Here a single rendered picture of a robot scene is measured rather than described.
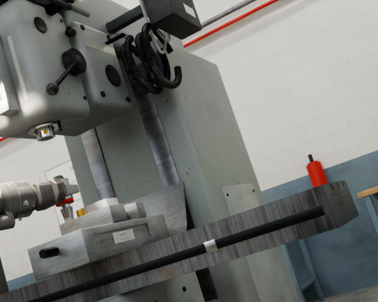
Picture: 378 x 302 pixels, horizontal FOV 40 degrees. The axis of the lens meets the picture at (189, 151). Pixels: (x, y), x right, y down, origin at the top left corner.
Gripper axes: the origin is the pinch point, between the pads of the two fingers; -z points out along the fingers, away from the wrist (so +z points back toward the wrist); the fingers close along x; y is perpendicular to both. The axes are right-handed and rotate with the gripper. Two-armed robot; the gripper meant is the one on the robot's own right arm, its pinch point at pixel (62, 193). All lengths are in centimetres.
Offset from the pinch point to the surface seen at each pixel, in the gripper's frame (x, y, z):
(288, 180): 152, -10, -395
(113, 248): -20.5, 18.0, 6.7
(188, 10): -28, -43, -40
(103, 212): -17.9, 9.6, 4.3
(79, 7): -8, -52, -17
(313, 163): 117, -17, -388
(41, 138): 1.5, -15.4, 0.5
